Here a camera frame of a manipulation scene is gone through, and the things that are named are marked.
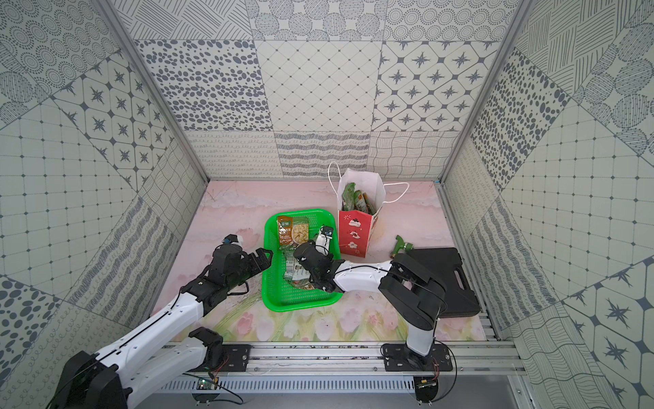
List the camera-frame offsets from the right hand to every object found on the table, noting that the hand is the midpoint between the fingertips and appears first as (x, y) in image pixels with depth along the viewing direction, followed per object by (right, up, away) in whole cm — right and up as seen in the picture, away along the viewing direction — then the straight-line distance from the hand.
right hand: (310, 248), depth 90 cm
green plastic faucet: (+34, 0, +8) cm, 35 cm away
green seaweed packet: (-6, -8, -1) cm, 10 cm away
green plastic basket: (-11, -15, -4) cm, 19 cm away
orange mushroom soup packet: (-8, +5, +8) cm, 13 cm away
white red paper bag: (+16, +7, -6) cm, 18 cm away
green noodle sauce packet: (+14, +18, +3) cm, 23 cm away
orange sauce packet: (+19, +16, +6) cm, 25 cm away
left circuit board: (-27, -35, -20) cm, 49 cm away
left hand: (-15, 0, -7) cm, 17 cm away
